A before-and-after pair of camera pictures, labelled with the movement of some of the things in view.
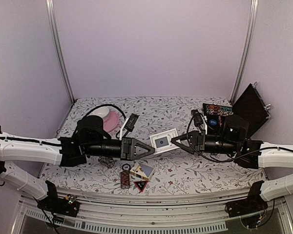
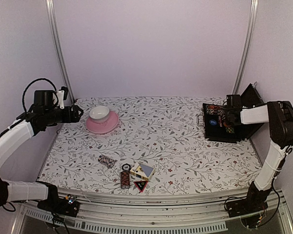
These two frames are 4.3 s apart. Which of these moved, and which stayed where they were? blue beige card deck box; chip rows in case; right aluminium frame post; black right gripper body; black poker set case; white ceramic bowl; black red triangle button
Moved: black right gripper body
Stayed: chip rows in case; black red triangle button; white ceramic bowl; right aluminium frame post; black poker set case; blue beige card deck box
